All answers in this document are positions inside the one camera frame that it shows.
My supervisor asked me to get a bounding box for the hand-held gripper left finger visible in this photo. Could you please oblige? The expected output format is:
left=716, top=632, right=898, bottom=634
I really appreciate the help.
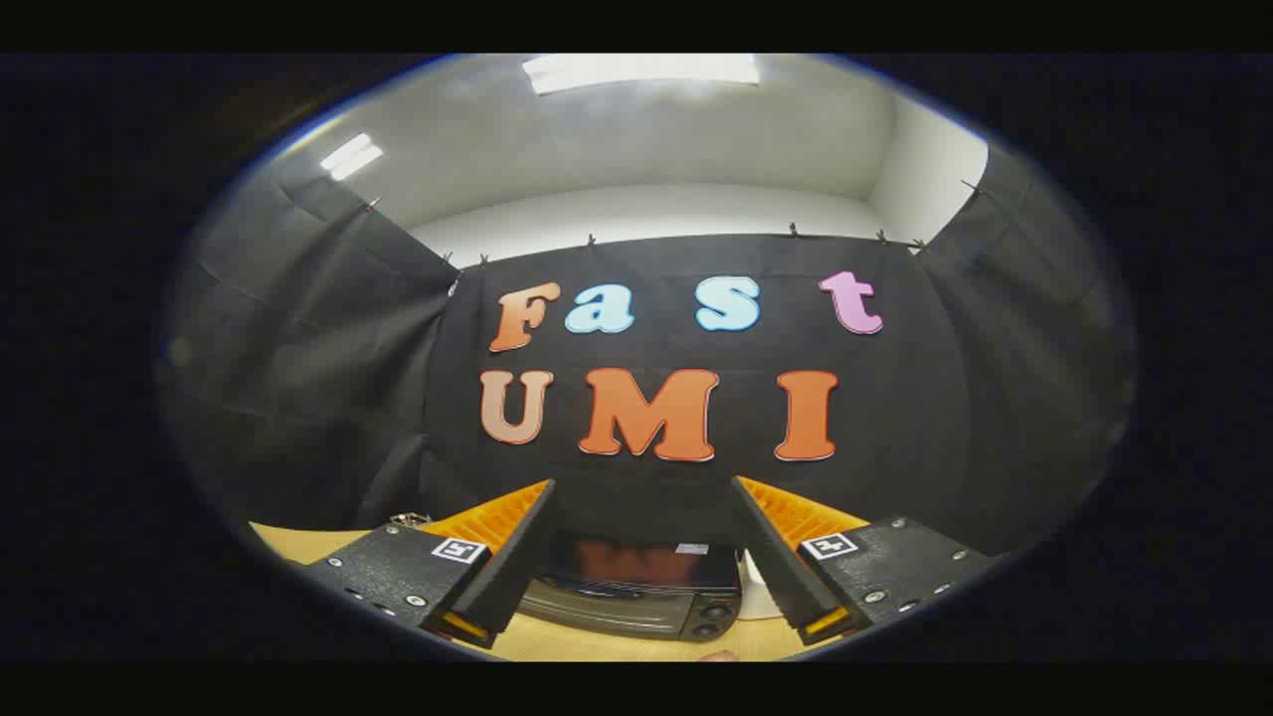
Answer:
left=298, top=479, right=559, bottom=650

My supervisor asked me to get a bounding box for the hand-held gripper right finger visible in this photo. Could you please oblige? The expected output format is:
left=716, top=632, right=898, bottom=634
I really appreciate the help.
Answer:
left=731, top=475, right=996, bottom=647

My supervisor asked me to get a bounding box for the black toaster oven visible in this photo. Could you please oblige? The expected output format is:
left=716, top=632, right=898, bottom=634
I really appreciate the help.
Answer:
left=519, top=532, right=744, bottom=642

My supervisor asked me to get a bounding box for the black backdrop cloth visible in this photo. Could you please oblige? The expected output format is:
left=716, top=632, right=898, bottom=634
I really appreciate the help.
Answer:
left=159, top=139, right=1135, bottom=558

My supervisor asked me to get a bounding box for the small ceiling light panel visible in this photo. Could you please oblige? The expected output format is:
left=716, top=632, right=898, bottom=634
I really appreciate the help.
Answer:
left=318, top=132, right=385, bottom=182

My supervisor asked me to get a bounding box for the large ceiling light panel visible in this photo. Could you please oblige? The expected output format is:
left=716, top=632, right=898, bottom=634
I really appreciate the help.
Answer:
left=522, top=54, right=762, bottom=96

